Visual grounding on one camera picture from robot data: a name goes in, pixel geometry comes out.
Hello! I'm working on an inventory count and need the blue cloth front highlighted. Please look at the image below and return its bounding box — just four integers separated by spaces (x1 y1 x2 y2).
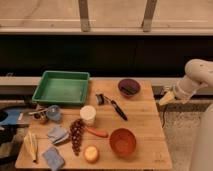
42 147 65 171

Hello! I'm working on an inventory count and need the small brown toy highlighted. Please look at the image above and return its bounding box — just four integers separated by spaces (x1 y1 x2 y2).
29 109 48 124

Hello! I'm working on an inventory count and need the black handled peeler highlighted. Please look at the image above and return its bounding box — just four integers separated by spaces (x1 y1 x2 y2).
96 94 128 121

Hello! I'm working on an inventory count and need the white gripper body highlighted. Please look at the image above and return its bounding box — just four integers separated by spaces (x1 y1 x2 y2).
173 77 197 100

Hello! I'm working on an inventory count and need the white cup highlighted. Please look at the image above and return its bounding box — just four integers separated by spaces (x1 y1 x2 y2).
80 105 96 126

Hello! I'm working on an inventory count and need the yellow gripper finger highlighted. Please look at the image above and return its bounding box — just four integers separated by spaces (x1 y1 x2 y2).
159 91 175 106

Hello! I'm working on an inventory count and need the green plastic tray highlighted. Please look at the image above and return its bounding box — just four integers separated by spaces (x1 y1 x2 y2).
32 71 90 106

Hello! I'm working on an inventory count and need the red pepper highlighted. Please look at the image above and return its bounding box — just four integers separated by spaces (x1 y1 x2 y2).
85 127 108 138

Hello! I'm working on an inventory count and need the yellow corn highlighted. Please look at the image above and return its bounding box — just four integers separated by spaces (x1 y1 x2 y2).
24 132 38 162

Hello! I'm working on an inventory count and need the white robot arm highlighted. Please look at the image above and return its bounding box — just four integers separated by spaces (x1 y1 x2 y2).
159 59 213 171

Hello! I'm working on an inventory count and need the blue black equipment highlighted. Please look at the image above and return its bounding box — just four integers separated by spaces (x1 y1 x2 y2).
0 105 32 164

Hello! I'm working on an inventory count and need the dark purple bowl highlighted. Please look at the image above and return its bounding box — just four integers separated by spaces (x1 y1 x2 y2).
118 78 140 98

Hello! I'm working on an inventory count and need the yellow apple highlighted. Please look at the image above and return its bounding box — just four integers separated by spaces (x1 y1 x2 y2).
83 145 99 163

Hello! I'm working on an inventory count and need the blue grey cloth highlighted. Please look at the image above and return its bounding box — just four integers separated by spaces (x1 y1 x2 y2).
47 125 69 145

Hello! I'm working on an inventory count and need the dark grape bunch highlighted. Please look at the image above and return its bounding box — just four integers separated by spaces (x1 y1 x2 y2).
70 119 84 156

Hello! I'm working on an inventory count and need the red bowl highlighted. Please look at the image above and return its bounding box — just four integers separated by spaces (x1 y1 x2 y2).
109 128 137 157

